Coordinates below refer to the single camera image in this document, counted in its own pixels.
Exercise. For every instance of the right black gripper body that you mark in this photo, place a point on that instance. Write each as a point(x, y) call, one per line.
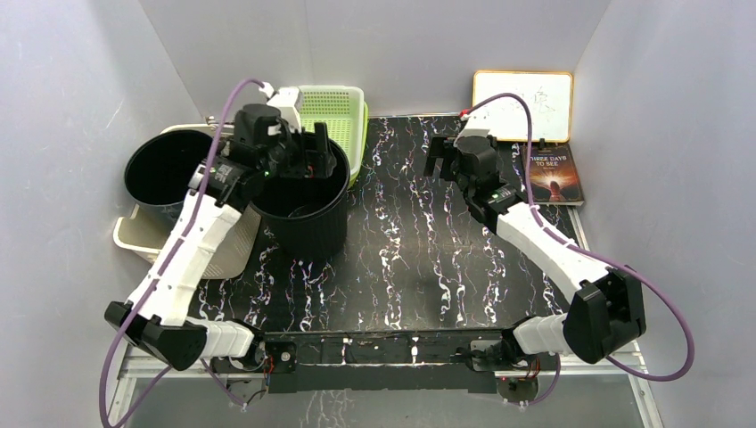
point(462, 178)

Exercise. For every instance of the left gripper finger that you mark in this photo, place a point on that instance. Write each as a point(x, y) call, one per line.
point(301, 166)
point(324, 162)

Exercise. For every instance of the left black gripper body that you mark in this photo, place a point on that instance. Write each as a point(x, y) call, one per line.
point(286, 159)

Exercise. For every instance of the black ribbed bucket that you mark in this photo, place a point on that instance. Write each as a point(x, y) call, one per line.
point(308, 217)

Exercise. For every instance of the large dark blue bucket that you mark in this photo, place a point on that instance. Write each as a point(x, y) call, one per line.
point(158, 172)

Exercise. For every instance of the cream perforated laundry basket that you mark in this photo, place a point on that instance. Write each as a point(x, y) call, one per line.
point(146, 238)

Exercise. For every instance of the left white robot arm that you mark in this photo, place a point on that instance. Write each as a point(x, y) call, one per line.
point(220, 186)

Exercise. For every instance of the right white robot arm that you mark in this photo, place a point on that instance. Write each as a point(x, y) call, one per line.
point(561, 266)

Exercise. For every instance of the green and white strainer basket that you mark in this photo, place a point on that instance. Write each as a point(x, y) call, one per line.
point(345, 112)

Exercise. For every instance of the book Three Days to See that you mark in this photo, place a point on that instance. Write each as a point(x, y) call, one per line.
point(554, 178)

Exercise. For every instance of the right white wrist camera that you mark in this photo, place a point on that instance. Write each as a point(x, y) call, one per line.
point(478, 127)

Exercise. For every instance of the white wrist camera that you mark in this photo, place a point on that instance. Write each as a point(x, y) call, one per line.
point(478, 127)
point(288, 100)

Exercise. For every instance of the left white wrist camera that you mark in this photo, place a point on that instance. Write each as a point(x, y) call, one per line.
point(288, 100)

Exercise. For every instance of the small whiteboard yellow frame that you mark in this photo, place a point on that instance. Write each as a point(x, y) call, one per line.
point(547, 94)

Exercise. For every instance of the aluminium base frame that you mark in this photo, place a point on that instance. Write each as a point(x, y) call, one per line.
point(395, 359)

